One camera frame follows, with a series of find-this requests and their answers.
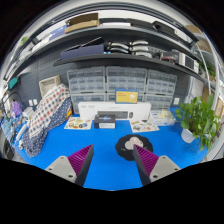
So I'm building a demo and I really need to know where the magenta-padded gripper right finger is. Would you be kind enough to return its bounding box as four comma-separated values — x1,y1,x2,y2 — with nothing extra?
132,144,181,187

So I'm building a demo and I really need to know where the purple bag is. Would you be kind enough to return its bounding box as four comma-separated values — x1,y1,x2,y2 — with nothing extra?
11,100,24,118

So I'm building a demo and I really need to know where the black mouse pad white print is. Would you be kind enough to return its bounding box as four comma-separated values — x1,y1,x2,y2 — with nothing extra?
115,133,154,162

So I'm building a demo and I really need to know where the white plastic tube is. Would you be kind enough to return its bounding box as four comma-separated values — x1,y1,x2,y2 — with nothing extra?
14,123,28,141

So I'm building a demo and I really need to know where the potted green plant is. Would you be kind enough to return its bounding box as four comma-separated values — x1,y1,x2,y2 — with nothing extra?
175,94,221,151

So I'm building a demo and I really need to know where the long white keyboard box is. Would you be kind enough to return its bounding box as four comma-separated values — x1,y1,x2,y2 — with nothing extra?
77,101,152,121

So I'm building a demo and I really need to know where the red blue plaid cloth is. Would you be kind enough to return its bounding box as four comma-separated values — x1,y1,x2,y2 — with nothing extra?
28,83,72,139

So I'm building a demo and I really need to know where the teal tool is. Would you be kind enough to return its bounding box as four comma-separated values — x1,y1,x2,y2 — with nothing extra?
8,76,19,90

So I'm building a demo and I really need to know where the yellow and blue box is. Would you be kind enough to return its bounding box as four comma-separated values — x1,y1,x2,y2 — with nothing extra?
114,89,140,104

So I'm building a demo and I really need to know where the white woven basket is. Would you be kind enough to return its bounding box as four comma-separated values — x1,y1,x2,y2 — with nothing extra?
38,75,62,98

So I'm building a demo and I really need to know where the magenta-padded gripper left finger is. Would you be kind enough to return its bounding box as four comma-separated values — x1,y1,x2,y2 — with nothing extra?
44,143,95,188

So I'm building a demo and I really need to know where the small black box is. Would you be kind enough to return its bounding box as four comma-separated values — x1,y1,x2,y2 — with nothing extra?
93,114,117,130

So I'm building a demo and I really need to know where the navy white polka-dot cloth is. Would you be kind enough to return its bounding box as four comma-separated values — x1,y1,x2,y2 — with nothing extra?
21,96,74,159

